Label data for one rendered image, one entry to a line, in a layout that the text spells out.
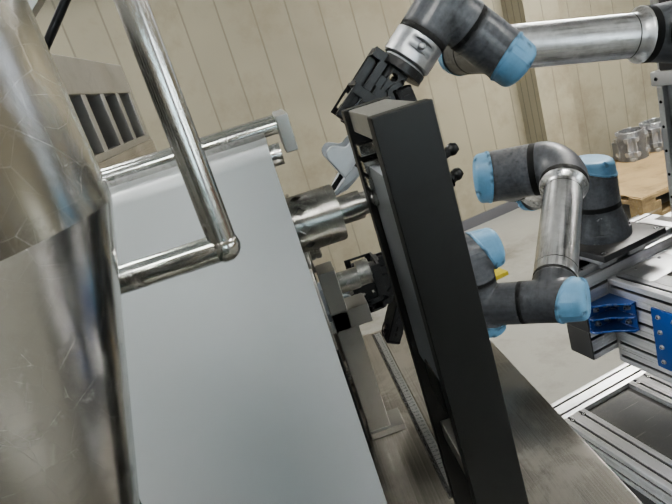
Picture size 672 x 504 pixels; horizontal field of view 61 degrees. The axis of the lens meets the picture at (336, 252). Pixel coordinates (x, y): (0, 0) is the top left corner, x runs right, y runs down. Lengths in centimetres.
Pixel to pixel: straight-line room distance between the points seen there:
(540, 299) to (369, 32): 335
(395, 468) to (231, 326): 45
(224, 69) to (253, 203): 334
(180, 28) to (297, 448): 340
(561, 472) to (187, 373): 53
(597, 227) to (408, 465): 101
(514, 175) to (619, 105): 421
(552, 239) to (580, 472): 42
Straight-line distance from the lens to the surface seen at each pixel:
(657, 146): 504
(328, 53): 405
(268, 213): 52
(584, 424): 203
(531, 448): 91
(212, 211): 31
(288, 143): 54
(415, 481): 90
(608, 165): 170
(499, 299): 102
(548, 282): 102
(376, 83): 87
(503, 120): 470
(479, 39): 89
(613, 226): 173
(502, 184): 130
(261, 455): 63
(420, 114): 45
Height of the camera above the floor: 149
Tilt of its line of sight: 18 degrees down
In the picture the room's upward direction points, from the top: 18 degrees counter-clockwise
